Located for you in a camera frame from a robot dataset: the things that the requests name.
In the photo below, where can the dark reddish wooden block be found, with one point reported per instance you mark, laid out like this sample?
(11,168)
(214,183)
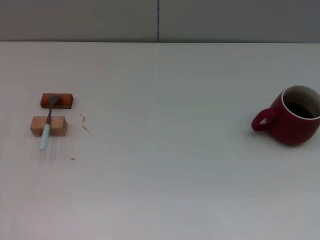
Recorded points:
(66,100)

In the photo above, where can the red ceramic mug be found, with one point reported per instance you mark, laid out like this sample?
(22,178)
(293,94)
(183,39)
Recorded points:
(287,130)

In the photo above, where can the light wooden block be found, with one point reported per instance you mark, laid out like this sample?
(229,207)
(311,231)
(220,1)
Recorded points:
(58,125)

